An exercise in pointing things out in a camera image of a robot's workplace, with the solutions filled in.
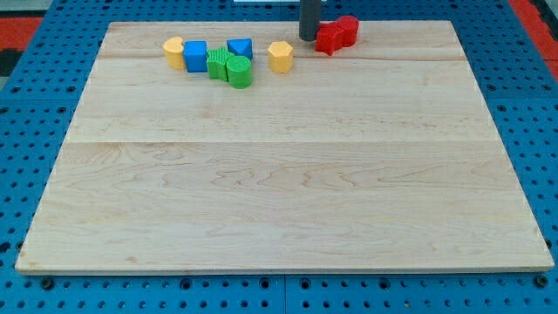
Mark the red star block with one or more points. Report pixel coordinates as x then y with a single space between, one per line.
329 38

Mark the red cylinder block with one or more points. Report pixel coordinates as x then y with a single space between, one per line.
349 26

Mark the green cylinder block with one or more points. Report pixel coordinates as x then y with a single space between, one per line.
239 70

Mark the yellow hexagon block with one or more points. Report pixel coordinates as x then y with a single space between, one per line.
280 56

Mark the wooden board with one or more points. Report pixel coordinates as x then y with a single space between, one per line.
380 159

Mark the green star block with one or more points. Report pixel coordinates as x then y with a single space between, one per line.
217 63

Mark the blue triangle block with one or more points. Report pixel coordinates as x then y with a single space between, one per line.
241 47

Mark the blue cube block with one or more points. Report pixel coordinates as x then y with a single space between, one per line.
195 56

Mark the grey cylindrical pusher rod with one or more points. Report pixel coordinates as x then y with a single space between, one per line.
309 19

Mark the yellow heart block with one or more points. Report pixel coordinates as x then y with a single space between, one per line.
173 49

